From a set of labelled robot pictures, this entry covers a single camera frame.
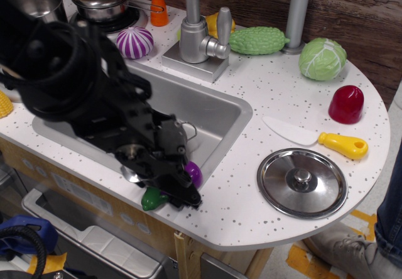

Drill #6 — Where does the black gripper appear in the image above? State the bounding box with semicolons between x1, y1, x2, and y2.
115;121;202;208

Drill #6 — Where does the purple toy eggplant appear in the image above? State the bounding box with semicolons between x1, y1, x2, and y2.
141;161;204;211

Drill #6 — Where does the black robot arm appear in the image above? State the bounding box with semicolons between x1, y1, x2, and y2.
1;0;202;207

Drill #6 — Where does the small steel pan in sink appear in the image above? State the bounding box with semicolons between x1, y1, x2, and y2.
120;121;198;183

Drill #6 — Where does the steel pot lid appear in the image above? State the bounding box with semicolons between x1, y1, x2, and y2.
256;148;348;219

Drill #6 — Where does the steel lidded pot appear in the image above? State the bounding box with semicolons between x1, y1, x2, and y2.
70;0;168;24

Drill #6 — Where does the grey toy sink basin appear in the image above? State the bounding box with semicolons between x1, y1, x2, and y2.
33;65;253;178

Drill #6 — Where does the silver toy faucet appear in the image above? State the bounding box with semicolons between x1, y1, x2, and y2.
162;0;232;83

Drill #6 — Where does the purple white toy onion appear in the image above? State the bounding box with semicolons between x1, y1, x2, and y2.
116;26;154;60

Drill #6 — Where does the orange toy carrot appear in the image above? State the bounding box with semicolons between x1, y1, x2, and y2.
150;0;169;26

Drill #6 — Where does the yellow toy behind faucet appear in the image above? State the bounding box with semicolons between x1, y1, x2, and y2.
205;12;219;39

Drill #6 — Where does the green toy bitter gourd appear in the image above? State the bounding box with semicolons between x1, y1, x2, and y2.
229;26;290;55

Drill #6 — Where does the blue clamp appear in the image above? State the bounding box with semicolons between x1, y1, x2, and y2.
1;215;58;255

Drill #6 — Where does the yellow toy corn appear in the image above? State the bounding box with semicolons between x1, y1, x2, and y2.
0;91;13;118

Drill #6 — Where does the green toy cabbage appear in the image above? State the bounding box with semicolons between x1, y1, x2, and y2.
298;38;347;81

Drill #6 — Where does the red toy pepper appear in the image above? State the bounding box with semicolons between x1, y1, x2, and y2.
328;85;364;124

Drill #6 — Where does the white yellow toy knife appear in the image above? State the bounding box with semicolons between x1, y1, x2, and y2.
262;116;369;160

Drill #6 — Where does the grey sneaker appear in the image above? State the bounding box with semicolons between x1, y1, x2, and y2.
303;222;401;278

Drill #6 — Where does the grey right support pole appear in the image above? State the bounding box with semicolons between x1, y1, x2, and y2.
282;0;309;55

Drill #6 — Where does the blue jeans leg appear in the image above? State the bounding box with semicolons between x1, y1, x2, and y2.
374;145;401;268

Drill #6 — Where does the silver oven door handle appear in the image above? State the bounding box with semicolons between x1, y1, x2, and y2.
22;189;177;278

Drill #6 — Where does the black corrugated cable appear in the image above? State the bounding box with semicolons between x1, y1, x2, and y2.
0;224;50;279

